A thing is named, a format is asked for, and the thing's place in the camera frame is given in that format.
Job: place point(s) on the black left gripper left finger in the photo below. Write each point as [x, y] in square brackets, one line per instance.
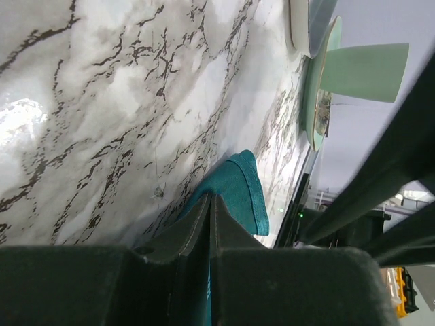
[163, 282]

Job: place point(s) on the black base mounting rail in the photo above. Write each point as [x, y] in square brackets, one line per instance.
[291, 221]

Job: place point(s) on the dark floral placemat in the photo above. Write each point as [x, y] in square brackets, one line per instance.
[309, 21]

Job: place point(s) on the mint green small bowl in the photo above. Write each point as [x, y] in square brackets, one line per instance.
[371, 72]

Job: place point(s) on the teal cloth napkin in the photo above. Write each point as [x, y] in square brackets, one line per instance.
[236, 180]

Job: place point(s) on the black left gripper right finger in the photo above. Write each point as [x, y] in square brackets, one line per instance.
[255, 285]

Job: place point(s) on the mint green floral plate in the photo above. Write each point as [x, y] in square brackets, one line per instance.
[312, 92]

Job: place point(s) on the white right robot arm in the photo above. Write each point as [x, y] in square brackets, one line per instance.
[404, 153]

